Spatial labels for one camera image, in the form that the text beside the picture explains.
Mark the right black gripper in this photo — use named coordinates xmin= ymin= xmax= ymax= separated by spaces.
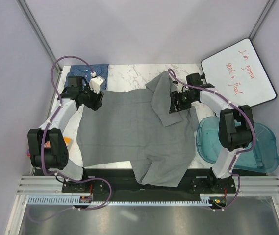
xmin=169 ymin=89 xmax=196 ymax=114

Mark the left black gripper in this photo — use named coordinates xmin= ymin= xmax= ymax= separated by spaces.
xmin=79 ymin=83 xmax=104 ymax=111

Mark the grey long sleeve shirt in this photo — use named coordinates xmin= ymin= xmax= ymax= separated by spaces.
xmin=76 ymin=71 xmax=195 ymax=187

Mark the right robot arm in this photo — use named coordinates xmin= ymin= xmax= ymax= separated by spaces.
xmin=168 ymin=69 xmax=256 ymax=193

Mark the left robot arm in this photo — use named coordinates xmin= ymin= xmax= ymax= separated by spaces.
xmin=27 ymin=76 xmax=104 ymax=192

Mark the blue checked folded shirt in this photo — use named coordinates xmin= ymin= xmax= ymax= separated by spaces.
xmin=64 ymin=64 xmax=108 ymax=90

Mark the Roald Dahl book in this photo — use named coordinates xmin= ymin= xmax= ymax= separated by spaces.
xmin=26 ymin=137 xmax=73 ymax=157

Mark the white whiteboard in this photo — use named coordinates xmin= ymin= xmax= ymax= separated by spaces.
xmin=201 ymin=38 xmax=277 ymax=107

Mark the teal plastic bin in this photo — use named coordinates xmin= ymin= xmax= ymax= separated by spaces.
xmin=196 ymin=117 xmax=279 ymax=173

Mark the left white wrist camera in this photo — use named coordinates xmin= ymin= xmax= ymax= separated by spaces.
xmin=89 ymin=72 xmax=105 ymax=94

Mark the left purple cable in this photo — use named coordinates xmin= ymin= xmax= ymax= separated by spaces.
xmin=26 ymin=55 xmax=112 ymax=223

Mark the purple cable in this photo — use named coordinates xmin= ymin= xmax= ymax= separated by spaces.
xmin=26 ymin=55 xmax=112 ymax=223
xmin=168 ymin=68 xmax=256 ymax=212

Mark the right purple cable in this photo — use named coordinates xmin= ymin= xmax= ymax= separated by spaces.
xmin=168 ymin=68 xmax=256 ymax=212

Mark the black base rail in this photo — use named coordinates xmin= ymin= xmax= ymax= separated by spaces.
xmin=62 ymin=169 xmax=236 ymax=201

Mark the white slotted cable duct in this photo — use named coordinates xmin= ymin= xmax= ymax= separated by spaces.
xmin=27 ymin=195 xmax=226 ymax=206

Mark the left aluminium frame post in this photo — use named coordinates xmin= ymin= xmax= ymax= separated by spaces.
xmin=16 ymin=0 xmax=56 ymax=63

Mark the aluminium frame post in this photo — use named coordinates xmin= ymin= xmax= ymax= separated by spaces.
xmin=16 ymin=0 xmax=56 ymax=63
xmin=249 ymin=0 xmax=276 ymax=41

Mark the right aluminium frame post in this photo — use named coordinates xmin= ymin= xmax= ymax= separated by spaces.
xmin=249 ymin=0 xmax=276 ymax=41

